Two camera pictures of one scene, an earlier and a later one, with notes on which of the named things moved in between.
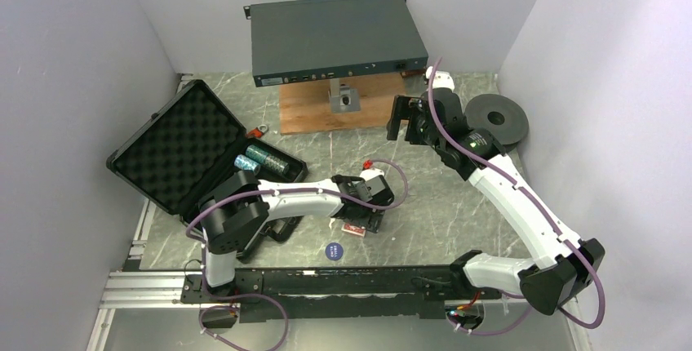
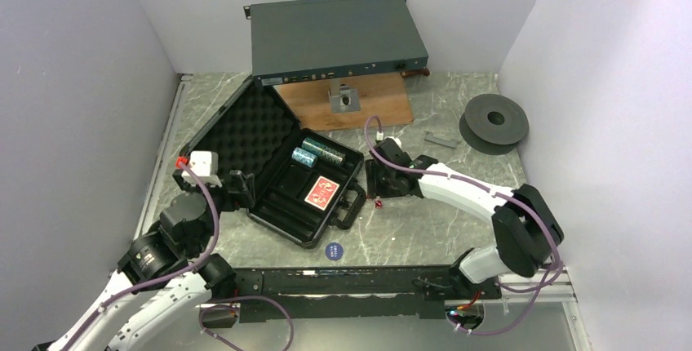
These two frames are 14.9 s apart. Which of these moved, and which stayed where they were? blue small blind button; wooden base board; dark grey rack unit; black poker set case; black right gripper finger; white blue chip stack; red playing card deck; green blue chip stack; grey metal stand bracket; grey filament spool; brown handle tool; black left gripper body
Moved: red playing card deck; white blue chip stack; black left gripper body; black poker set case; black right gripper finger; green blue chip stack
Stayed: blue small blind button; dark grey rack unit; grey filament spool; wooden base board; brown handle tool; grey metal stand bracket
